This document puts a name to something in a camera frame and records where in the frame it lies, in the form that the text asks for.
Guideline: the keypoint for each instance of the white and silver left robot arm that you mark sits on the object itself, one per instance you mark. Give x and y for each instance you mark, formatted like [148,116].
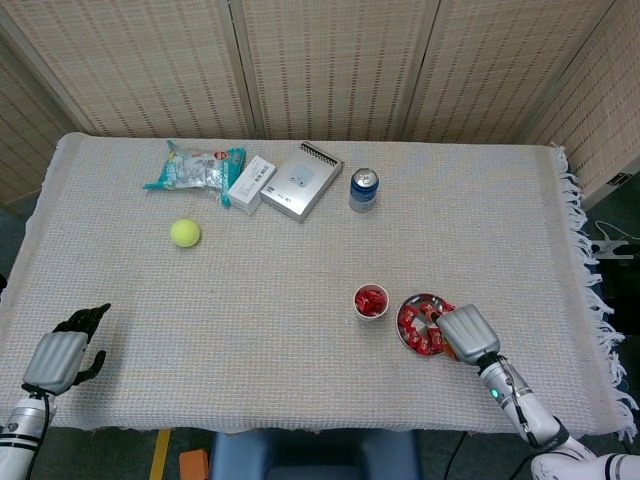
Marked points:
[20,435]

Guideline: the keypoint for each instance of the teal and silver snack bag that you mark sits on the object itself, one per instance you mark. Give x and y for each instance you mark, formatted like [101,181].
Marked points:
[195,167]

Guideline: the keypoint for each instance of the red chopped food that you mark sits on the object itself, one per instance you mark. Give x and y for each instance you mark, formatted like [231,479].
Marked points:
[371,301]

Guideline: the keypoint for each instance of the grey spiral notebook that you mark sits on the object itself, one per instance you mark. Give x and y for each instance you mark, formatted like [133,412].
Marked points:
[300,182]

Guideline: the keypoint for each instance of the black screen bracket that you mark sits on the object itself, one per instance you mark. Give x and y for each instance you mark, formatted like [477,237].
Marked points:
[620,179]

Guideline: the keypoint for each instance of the round metal bowl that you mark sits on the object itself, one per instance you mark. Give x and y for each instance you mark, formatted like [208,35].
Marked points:
[415,301]

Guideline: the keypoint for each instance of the blue drink can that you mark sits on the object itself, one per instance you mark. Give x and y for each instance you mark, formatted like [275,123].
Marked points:
[363,192]

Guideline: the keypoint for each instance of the beige woven fringed tablecloth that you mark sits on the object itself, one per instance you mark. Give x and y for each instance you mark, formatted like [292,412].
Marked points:
[300,250]

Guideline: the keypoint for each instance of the yellow tennis ball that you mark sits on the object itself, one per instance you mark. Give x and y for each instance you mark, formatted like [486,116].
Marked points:
[186,233]

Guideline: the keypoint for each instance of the white paper cup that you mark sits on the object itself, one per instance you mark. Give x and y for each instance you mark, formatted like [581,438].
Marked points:
[371,319]

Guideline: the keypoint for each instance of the woven bamboo screen panel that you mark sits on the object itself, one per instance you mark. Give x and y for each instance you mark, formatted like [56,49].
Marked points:
[605,115]
[335,65]
[140,65]
[20,140]
[500,65]

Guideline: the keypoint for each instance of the white and silver right robot arm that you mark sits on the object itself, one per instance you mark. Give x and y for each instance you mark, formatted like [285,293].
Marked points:
[525,415]

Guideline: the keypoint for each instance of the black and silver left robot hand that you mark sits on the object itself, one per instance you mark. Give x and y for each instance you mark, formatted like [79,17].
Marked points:
[55,362]

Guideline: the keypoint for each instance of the black box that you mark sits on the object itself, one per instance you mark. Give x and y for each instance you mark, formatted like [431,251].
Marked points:
[622,285]

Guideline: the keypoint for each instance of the orange block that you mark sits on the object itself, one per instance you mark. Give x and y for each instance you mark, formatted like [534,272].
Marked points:
[194,465]

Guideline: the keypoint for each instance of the metal bowl of red candies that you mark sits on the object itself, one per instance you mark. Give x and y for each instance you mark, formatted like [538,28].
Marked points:
[415,337]

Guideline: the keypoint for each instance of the small white cardboard box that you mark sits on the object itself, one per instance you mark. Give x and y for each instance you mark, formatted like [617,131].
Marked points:
[250,187]

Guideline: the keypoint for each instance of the silver right hand, orange fingertips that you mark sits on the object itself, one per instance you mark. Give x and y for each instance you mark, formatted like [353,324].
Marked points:
[470,332]

